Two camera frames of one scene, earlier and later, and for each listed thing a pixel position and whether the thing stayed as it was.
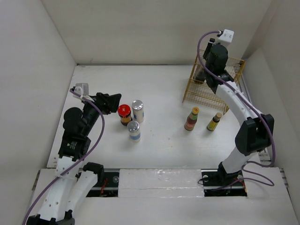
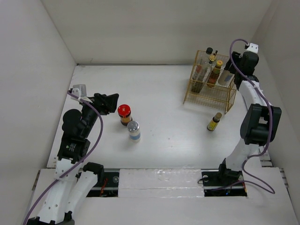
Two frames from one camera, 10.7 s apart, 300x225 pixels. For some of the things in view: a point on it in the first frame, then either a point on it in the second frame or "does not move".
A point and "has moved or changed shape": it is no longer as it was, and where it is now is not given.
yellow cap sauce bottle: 191,119 has moved or changed shape
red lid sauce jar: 124,112 does not move
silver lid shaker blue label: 133,127 does not move
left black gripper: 106,105 does not move
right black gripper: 208,48 to 236,56
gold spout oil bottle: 200,75 has moved or changed shape
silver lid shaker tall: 138,107 has moved or changed shape
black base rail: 215,183 does not move
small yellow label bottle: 212,126 does not move
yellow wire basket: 199,92 does not move
